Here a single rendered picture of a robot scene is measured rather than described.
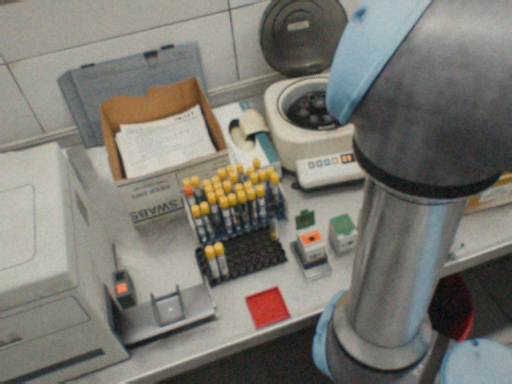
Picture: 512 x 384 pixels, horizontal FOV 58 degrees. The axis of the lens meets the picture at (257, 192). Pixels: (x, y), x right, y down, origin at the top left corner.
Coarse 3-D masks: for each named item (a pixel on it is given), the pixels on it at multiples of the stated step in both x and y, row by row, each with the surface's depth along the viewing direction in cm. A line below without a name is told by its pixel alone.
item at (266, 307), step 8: (272, 288) 89; (248, 296) 89; (256, 296) 89; (264, 296) 89; (272, 296) 89; (280, 296) 88; (248, 304) 87; (256, 304) 88; (264, 304) 88; (272, 304) 88; (280, 304) 88; (256, 312) 87; (264, 312) 87; (272, 312) 87; (280, 312) 87; (288, 312) 86; (256, 320) 86; (264, 320) 86; (272, 320) 85; (280, 320) 85; (256, 328) 84
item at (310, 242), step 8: (296, 232) 89; (304, 232) 89; (312, 232) 89; (296, 240) 91; (304, 240) 88; (312, 240) 89; (320, 240) 87; (304, 248) 87; (312, 248) 87; (320, 248) 88; (304, 256) 89; (312, 256) 89; (320, 256) 90
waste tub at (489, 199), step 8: (504, 176) 91; (496, 184) 92; (504, 184) 93; (488, 192) 94; (496, 192) 95; (504, 192) 95; (472, 200) 94; (480, 200) 95; (488, 200) 96; (496, 200) 97; (504, 200) 98; (472, 208) 97; (480, 208) 97; (488, 208) 98
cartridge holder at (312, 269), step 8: (296, 248) 92; (296, 256) 93; (304, 264) 89; (312, 264) 90; (320, 264) 91; (328, 264) 91; (304, 272) 90; (312, 272) 90; (320, 272) 90; (328, 272) 91
